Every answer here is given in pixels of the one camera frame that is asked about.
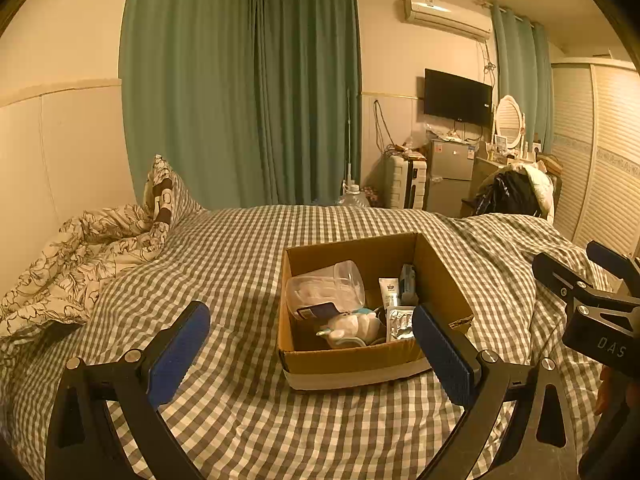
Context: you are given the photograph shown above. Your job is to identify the narrow green curtain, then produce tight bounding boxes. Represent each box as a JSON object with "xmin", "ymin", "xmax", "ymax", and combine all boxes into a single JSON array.
[{"xmin": 252, "ymin": 0, "xmax": 362, "ymax": 206}]

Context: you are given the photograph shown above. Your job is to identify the white ribbed suitcase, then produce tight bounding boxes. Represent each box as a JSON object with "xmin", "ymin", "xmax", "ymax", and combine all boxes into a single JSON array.
[{"xmin": 382, "ymin": 154, "xmax": 428, "ymax": 210}]

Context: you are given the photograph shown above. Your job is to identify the large clear water bottle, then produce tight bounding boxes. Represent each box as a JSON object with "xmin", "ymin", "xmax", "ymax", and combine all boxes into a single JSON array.
[{"xmin": 336, "ymin": 184, "xmax": 368, "ymax": 207}]

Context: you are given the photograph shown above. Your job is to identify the black wall television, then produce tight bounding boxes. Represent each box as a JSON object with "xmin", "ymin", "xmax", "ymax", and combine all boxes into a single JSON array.
[{"xmin": 424, "ymin": 67, "xmax": 493, "ymax": 128}]

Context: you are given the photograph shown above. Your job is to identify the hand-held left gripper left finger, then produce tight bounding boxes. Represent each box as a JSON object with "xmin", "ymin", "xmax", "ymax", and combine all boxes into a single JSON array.
[{"xmin": 44, "ymin": 301, "xmax": 212, "ymax": 480}]

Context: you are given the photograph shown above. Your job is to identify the small grey fridge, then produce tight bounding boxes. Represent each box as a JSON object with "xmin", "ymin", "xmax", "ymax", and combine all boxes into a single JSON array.
[{"xmin": 425, "ymin": 137, "xmax": 478, "ymax": 218}]

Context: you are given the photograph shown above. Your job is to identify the white oval vanity mirror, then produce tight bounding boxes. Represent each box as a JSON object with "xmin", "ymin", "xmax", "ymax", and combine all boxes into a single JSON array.
[{"xmin": 494, "ymin": 95, "xmax": 527, "ymax": 148}]

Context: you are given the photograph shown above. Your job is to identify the clear plastic bag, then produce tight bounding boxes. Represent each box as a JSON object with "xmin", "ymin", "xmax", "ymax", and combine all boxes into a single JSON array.
[{"xmin": 400, "ymin": 135, "xmax": 431, "ymax": 158}]

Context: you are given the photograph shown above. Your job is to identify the hanging wall cables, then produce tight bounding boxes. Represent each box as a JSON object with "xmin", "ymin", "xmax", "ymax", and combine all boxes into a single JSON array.
[{"xmin": 374, "ymin": 100, "xmax": 396, "ymax": 153}]

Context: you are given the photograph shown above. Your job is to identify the white puffy coat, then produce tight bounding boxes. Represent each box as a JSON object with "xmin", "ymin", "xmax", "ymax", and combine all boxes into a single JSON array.
[{"xmin": 520, "ymin": 162, "xmax": 557, "ymax": 223}]

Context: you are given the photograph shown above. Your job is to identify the black jacket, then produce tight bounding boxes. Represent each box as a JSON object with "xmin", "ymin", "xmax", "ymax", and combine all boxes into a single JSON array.
[{"xmin": 472, "ymin": 170, "xmax": 538, "ymax": 218}]

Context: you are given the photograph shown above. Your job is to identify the floral white quilt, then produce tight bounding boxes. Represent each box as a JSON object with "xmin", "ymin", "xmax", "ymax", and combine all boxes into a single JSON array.
[{"xmin": 0, "ymin": 203, "xmax": 171, "ymax": 338}]

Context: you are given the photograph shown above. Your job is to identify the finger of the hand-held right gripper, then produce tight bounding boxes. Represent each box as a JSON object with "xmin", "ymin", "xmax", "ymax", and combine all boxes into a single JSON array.
[
  {"xmin": 532, "ymin": 252, "xmax": 601, "ymax": 313},
  {"xmin": 586, "ymin": 240, "xmax": 640, "ymax": 292}
]

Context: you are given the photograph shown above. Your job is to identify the green curtain beside wardrobe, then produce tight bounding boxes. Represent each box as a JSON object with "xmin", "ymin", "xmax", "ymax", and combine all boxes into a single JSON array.
[{"xmin": 490, "ymin": 4, "xmax": 553, "ymax": 151}]

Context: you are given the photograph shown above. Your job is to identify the wide green curtain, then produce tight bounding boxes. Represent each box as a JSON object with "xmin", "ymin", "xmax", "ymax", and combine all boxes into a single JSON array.
[{"xmin": 121, "ymin": 0, "xmax": 261, "ymax": 210}]

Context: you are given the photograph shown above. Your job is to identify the silver foil blister pack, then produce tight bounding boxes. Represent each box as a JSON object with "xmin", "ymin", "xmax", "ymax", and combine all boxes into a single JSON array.
[{"xmin": 386, "ymin": 306, "xmax": 418, "ymax": 343}]

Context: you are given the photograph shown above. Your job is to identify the round clear plastic tub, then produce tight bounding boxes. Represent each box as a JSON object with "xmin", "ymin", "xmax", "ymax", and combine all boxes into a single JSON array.
[{"xmin": 285, "ymin": 260, "xmax": 366, "ymax": 321}]

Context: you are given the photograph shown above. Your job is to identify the dressing table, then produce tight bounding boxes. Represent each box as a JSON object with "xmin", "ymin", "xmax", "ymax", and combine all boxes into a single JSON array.
[{"xmin": 470, "ymin": 155, "xmax": 506, "ymax": 202}]

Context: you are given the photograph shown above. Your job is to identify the checkered pillow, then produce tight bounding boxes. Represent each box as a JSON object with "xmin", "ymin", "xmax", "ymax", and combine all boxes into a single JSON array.
[{"xmin": 145, "ymin": 155, "xmax": 206, "ymax": 221}]

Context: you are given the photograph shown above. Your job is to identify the white squeeze tube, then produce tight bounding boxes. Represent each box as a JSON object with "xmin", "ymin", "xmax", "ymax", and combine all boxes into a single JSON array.
[{"xmin": 378, "ymin": 277, "xmax": 401, "ymax": 309}]

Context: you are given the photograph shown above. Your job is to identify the cardboard box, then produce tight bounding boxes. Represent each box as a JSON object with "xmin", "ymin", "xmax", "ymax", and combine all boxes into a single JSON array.
[{"xmin": 276, "ymin": 232, "xmax": 475, "ymax": 391}]

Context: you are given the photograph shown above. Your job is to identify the brown white patterned cloth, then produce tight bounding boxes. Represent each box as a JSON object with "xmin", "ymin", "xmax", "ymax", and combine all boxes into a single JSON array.
[{"xmin": 150, "ymin": 180, "xmax": 176, "ymax": 224}]

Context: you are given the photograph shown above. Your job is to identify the person's right hand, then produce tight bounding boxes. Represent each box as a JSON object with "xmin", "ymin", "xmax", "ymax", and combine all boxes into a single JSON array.
[{"xmin": 595, "ymin": 365, "xmax": 623, "ymax": 417}]

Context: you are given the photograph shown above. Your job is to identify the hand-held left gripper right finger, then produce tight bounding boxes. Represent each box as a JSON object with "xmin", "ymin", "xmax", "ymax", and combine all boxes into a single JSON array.
[{"xmin": 412, "ymin": 304, "xmax": 583, "ymax": 480}]

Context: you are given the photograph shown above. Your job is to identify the white louvred wardrobe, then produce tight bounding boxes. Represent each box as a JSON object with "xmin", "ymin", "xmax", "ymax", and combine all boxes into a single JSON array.
[{"xmin": 550, "ymin": 57, "xmax": 640, "ymax": 261}]

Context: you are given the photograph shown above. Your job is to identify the white air conditioner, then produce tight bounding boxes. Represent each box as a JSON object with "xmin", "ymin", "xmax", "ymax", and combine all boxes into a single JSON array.
[{"xmin": 404, "ymin": 0, "xmax": 493, "ymax": 41}]

